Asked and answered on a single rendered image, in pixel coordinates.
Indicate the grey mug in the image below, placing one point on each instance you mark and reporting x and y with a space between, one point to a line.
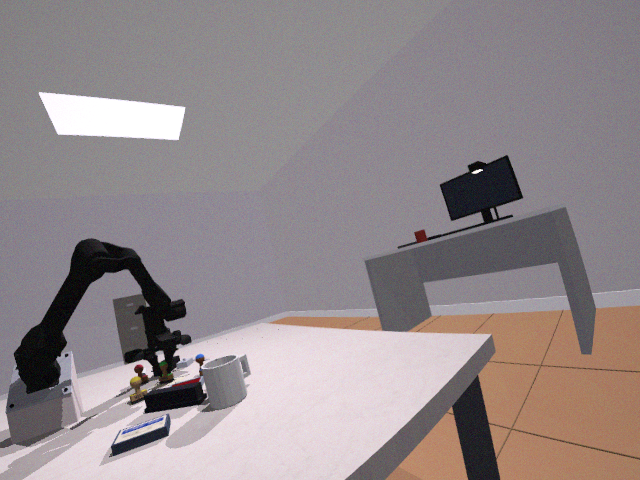
224 380

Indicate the cream paper card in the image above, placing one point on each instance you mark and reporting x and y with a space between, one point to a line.
176 379

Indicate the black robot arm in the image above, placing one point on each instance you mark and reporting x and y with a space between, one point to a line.
37 353

